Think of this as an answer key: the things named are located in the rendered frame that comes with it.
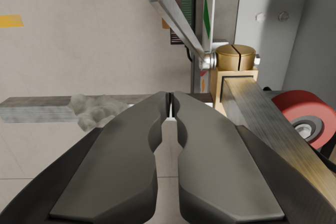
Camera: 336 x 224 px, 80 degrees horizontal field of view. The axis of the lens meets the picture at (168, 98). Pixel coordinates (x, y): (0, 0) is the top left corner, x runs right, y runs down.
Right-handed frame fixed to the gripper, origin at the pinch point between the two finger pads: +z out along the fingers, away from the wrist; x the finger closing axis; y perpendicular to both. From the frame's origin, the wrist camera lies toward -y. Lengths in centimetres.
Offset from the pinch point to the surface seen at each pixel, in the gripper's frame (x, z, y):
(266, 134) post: 7.1, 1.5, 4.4
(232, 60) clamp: 7.1, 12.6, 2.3
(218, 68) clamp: 5.6, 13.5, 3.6
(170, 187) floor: -7, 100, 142
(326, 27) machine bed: 27.9, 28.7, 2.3
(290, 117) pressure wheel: 13.3, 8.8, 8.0
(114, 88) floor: -38, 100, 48
